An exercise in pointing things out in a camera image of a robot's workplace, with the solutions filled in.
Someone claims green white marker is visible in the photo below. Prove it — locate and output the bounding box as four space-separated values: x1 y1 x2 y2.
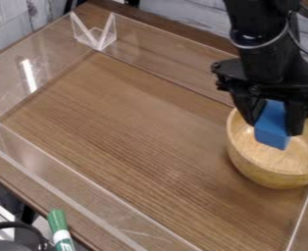
47 209 77 251

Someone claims brown wooden bowl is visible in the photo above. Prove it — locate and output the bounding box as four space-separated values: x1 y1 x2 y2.
227 109 308 189

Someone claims clear acrylic corner bracket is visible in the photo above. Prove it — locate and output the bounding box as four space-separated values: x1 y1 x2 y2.
70 12 117 51

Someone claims black cable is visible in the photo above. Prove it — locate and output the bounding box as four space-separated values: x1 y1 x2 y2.
0 221 53 251

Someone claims clear acrylic front wall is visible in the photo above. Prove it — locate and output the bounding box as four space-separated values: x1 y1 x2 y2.
0 124 203 251

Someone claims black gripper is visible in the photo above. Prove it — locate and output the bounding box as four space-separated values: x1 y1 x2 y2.
212 30 308 136

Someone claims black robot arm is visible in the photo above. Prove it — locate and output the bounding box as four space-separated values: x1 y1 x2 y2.
212 0 308 136

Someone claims blue rectangular block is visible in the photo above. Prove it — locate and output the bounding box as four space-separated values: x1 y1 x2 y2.
255 100 291 150

